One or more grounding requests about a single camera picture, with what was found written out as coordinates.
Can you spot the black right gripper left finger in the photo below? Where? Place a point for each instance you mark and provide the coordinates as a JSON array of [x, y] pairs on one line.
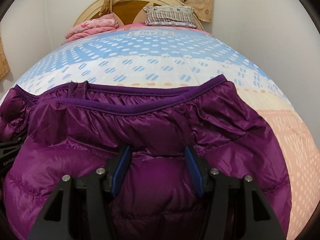
[[79, 208]]

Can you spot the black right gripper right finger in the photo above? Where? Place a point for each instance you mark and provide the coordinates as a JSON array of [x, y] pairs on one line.
[[238, 207]]

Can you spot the purple down jacket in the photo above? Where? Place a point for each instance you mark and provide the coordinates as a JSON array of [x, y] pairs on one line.
[[75, 128]]

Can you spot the beige side window curtain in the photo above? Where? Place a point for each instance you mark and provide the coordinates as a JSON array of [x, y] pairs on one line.
[[4, 66]]

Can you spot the folded pink blanket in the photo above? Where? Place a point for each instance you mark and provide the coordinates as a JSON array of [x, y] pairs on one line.
[[91, 27]]

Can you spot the polka dot bed quilt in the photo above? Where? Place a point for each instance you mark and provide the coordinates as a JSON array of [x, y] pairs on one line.
[[159, 58]]

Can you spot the pink bed sheet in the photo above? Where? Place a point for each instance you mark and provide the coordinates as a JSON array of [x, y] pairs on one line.
[[144, 26]]

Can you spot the striped grey pillow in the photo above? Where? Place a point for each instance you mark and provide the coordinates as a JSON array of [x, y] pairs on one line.
[[170, 15]]

